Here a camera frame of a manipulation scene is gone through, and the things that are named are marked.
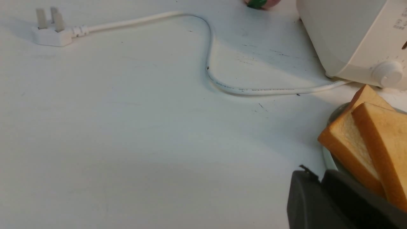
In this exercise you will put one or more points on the white two-slot toaster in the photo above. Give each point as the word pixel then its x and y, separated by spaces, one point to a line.
pixel 362 41

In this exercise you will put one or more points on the toast slice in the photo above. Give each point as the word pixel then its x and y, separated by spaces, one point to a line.
pixel 343 140
pixel 384 133

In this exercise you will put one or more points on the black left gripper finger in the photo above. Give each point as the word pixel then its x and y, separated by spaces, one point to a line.
pixel 338 202

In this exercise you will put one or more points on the pink toy peach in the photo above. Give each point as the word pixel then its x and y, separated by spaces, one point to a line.
pixel 261 4

